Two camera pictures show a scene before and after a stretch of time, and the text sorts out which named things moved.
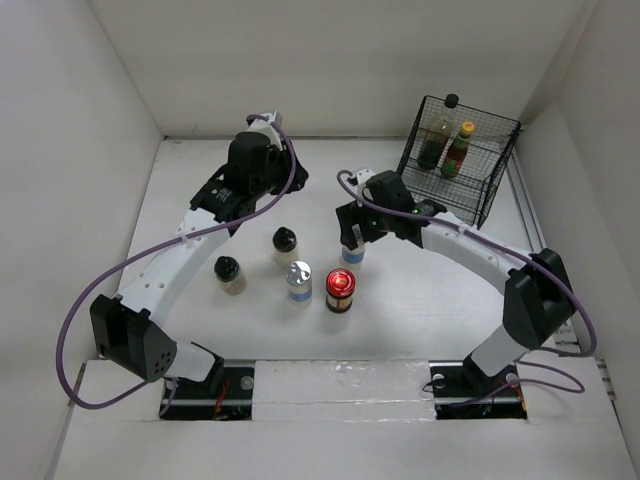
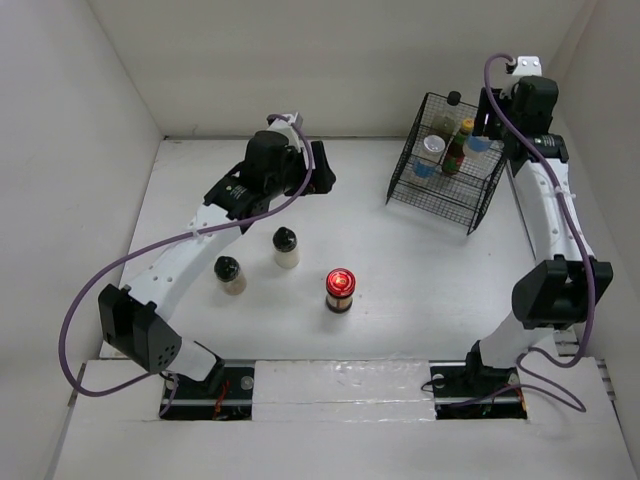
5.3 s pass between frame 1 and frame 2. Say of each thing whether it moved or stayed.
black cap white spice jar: stayed
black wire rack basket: stayed
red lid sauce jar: stayed
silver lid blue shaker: moved
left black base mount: stayed
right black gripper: moved
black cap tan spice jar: stayed
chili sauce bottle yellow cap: stayed
